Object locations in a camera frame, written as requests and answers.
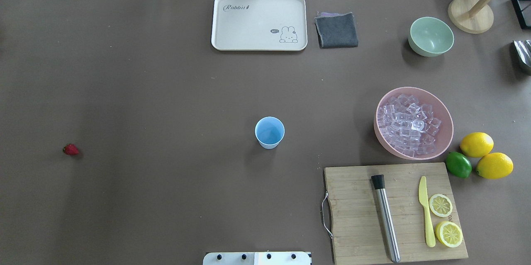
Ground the red strawberry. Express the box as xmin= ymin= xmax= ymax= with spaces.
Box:
xmin=63 ymin=143 xmax=80 ymax=156

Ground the blue paper cup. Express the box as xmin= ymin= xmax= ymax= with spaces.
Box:
xmin=255 ymin=117 xmax=285 ymax=149

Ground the pile of ice cubes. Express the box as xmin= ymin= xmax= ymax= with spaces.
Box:
xmin=376 ymin=93 xmax=443 ymax=158

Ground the cream rabbit tray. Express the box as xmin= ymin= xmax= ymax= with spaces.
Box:
xmin=211 ymin=0 xmax=307 ymax=51

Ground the grey folded cloth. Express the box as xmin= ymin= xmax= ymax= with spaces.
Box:
xmin=314 ymin=12 xmax=359 ymax=49

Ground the steel muddler black tip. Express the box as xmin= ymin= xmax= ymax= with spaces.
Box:
xmin=371 ymin=174 xmax=401 ymax=263

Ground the wooden cutting board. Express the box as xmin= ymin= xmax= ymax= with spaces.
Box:
xmin=324 ymin=162 xmax=468 ymax=265

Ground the pink bowl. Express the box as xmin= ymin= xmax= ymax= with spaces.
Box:
xmin=373 ymin=87 xmax=454 ymax=160

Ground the green bowl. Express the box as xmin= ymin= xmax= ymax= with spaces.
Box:
xmin=408 ymin=16 xmax=454 ymax=57

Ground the upper lemon half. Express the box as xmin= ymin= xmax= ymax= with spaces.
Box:
xmin=429 ymin=193 xmax=453 ymax=218

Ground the lemon half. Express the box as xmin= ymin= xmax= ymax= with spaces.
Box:
xmin=434 ymin=221 xmax=463 ymax=248
xmin=429 ymin=193 xmax=453 ymax=218

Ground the green lime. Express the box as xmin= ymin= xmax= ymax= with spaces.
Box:
xmin=445 ymin=152 xmax=473 ymax=178

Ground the yellow plastic knife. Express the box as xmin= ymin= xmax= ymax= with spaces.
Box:
xmin=418 ymin=176 xmax=436 ymax=248

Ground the upper whole lemon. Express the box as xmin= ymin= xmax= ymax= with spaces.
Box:
xmin=460 ymin=131 xmax=494 ymax=158

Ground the whole lemon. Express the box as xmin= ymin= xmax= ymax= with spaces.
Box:
xmin=475 ymin=152 xmax=514 ymax=180
xmin=460 ymin=131 xmax=494 ymax=158

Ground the lower lemon half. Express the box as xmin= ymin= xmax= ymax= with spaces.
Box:
xmin=434 ymin=221 xmax=463 ymax=248

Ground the wooden stand with base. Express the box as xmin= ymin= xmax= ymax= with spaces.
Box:
xmin=448 ymin=0 xmax=494 ymax=34

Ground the lower whole lemon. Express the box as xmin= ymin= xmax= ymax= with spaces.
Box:
xmin=475 ymin=152 xmax=514 ymax=180

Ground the shiny metal object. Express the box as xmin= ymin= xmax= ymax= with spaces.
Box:
xmin=512 ymin=40 xmax=531 ymax=76

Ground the black box at edge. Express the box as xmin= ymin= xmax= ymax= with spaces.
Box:
xmin=511 ymin=0 xmax=531 ymax=29

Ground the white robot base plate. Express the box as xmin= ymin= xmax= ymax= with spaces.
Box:
xmin=202 ymin=251 xmax=312 ymax=265

